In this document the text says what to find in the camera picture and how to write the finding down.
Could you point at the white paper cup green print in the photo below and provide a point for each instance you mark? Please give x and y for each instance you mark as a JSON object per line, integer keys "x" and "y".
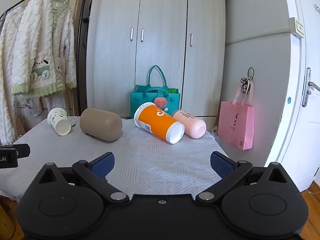
{"x": 57, "y": 118}

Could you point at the white patterned tablecloth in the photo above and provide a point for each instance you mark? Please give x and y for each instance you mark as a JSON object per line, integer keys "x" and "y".
{"x": 150, "y": 165}

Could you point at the taupe brown cup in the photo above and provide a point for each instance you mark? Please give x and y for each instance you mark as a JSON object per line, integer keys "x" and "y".
{"x": 100, "y": 123}

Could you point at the orange cup white rim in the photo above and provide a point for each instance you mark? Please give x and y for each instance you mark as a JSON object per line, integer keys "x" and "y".
{"x": 157, "y": 122}

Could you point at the white fluffy robe on hanger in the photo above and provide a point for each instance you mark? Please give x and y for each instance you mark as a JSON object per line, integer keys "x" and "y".
{"x": 82, "y": 55}

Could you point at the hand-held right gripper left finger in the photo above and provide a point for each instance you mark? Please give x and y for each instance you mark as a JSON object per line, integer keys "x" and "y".
{"x": 103, "y": 165}

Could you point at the pink watermelon charm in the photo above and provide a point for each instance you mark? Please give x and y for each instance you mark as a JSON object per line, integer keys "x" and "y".
{"x": 161, "y": 102}

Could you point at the pink cup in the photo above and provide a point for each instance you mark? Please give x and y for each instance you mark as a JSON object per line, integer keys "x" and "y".
{"x": 192, "y": 125}

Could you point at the cardboard box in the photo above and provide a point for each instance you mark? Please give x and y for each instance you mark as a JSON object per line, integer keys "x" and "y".
{"x": 6, "y": 225}

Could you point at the white fleece robe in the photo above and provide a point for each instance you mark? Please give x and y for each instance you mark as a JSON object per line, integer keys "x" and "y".
{"x": 7, "y": 80}

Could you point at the pink paper shopping bag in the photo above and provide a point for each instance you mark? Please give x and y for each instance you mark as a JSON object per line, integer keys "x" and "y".
{"x": 235, "y": 125}

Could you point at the white fleece jacket green trim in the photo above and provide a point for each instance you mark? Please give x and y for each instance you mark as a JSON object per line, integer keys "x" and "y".
{"x": 42, "y": 42}

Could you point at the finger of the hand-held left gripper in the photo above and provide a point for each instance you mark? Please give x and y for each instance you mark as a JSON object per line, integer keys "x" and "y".
{"x": 23, "y": 150}

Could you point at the grey wooden wardrobe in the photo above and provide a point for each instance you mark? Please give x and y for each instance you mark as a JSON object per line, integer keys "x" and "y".
{"x": 160, "y": 55}

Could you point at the teal felt tote bag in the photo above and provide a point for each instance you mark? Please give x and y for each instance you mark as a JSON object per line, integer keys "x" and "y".
{"x": 140, "y": 102}

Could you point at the white door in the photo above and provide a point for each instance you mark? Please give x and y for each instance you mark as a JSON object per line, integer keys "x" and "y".
{"x": 307, "y": 135}

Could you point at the white printed garment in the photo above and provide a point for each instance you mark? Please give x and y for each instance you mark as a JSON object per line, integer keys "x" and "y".
{"x": 28, "y": 107}

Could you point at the beige wall switch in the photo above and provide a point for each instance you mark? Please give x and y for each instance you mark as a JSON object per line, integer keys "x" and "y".
{"x": 297, "y": 27}

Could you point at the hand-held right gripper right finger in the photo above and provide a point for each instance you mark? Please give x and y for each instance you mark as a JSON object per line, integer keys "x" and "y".
{"x": 220, "y": 164}

